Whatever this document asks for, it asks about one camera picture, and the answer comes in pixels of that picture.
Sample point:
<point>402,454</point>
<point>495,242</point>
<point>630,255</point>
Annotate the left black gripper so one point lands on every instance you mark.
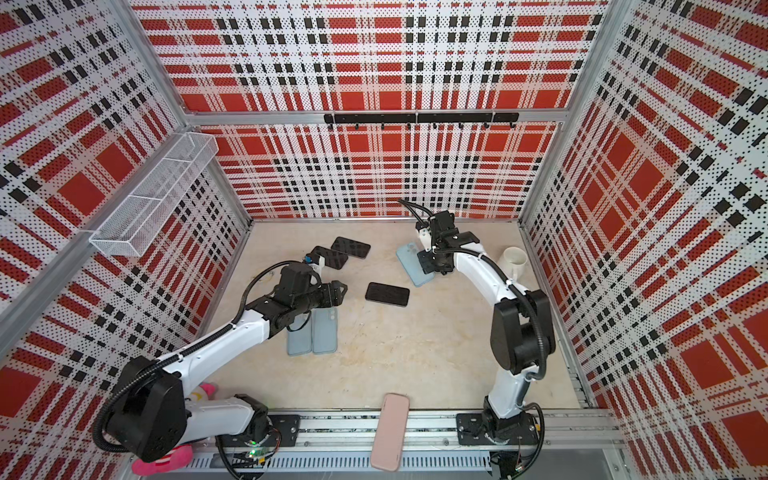
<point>331,290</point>

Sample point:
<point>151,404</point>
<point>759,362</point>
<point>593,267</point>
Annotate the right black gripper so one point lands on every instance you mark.
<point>428,267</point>

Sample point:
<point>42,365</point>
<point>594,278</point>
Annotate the light blue case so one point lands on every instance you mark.
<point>408,258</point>
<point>300,336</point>
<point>324,330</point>

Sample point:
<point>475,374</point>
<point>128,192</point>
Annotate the black phone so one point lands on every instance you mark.
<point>351,247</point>
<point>333,260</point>
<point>387,294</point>

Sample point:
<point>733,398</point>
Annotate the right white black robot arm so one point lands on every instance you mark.
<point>521,336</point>

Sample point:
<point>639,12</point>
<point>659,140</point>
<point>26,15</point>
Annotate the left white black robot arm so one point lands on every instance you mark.
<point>151,410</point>

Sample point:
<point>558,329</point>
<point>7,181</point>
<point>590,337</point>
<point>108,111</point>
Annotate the pink phone case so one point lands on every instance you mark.
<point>389,438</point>

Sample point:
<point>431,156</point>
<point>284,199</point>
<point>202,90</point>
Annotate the white ceramic mug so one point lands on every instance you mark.
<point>513,262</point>

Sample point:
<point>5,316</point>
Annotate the pink plush toy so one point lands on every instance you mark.
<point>174,456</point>

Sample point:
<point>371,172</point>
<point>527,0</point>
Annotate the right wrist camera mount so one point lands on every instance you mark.
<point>424,236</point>

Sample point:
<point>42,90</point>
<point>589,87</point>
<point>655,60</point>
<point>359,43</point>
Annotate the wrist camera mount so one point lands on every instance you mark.
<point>314,259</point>
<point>424,236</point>

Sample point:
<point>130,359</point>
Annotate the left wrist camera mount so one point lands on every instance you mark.
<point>314,259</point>

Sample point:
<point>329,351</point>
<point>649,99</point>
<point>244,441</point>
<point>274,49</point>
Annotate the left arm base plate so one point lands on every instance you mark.
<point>265,431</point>

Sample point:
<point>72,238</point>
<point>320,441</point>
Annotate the black hook rail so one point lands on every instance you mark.
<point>421,118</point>

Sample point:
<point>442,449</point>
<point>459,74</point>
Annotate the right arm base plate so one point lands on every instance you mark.
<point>475,429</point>

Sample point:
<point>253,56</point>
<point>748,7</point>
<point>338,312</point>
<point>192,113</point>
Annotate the white wire mesh basket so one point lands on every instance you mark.
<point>135,223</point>

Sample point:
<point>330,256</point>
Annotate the aluminium front rail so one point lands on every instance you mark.
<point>331,441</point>

